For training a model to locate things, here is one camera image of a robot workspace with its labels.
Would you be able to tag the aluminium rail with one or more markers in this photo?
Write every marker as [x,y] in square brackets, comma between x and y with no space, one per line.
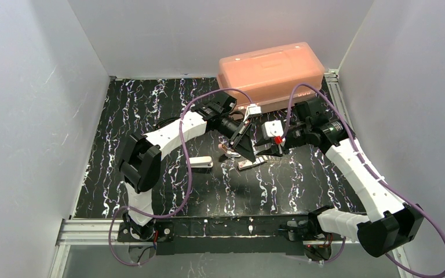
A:
[87,248]
[337,98]

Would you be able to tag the pink plastic storage box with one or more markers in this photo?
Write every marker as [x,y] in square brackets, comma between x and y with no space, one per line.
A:
[268,76]

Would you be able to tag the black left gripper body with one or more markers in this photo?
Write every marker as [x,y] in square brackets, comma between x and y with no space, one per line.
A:
[240,134]

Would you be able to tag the white staples box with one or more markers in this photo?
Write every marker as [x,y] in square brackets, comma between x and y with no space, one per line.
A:
[247,164]

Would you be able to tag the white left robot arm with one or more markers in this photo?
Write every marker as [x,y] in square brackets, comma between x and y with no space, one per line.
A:
[142,156]

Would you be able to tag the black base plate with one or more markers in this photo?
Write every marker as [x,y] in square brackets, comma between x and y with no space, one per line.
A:
[286,234]

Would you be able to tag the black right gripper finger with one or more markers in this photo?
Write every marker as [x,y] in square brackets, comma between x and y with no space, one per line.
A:
[273,150]
[264,143]

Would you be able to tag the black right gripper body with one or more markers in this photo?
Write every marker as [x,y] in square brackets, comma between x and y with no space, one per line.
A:
[283,142]

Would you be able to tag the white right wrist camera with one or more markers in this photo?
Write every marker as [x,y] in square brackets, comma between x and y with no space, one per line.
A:
[273,129]

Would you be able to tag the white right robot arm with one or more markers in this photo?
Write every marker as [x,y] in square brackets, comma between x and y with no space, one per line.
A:
[389,221]

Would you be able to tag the pink white small stapler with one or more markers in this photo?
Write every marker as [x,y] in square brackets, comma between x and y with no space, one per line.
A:
[228,152]

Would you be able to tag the aluminium front rail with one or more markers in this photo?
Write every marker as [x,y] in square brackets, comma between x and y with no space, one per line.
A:
[87,248]

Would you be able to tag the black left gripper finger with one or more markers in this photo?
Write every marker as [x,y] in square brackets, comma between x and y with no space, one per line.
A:
[246,148]
[239,133]

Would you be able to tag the aluminium right rail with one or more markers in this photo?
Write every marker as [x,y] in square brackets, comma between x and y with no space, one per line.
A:
[337,98]

